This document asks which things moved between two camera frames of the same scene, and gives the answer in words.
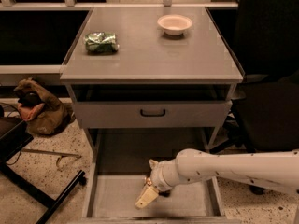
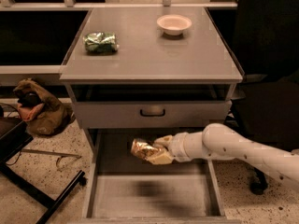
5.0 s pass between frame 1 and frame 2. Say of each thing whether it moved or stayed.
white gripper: moved
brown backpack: stayed
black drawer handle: stayed
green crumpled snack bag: stayed
